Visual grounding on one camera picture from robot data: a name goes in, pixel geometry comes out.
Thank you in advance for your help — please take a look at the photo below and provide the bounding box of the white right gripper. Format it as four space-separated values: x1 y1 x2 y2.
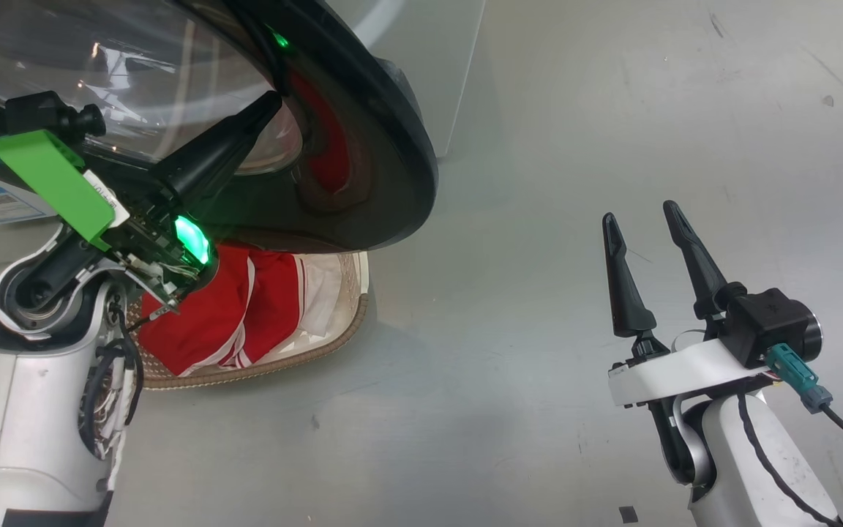
602 200 781 408

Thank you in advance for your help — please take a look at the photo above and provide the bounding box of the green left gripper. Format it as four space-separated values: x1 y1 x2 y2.
0 91 283 315

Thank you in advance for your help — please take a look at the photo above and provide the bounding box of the round black glass washer door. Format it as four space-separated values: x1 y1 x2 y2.
0 0 439 253

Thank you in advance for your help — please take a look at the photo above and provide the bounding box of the red garment white cuff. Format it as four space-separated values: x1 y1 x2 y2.
140 245 255 375

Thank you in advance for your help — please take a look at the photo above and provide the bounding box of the cream perforated basket brown rim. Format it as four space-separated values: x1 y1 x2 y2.
125 249 370 389

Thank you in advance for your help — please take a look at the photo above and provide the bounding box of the white front-load washing machine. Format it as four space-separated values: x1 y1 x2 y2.
0 0 487 235

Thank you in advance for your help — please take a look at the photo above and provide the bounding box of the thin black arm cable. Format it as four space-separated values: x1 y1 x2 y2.
738 395 843 527
81 307 144 458

